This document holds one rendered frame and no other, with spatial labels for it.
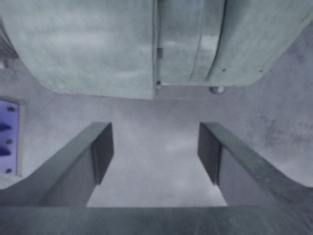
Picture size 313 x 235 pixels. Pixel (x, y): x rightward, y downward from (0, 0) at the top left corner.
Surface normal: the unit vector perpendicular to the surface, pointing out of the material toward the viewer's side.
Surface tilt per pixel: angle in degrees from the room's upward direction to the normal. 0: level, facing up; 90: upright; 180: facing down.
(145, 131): 0
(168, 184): 0
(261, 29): 48
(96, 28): 17
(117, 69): 39
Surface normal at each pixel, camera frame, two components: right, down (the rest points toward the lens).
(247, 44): 0.00, 0.90
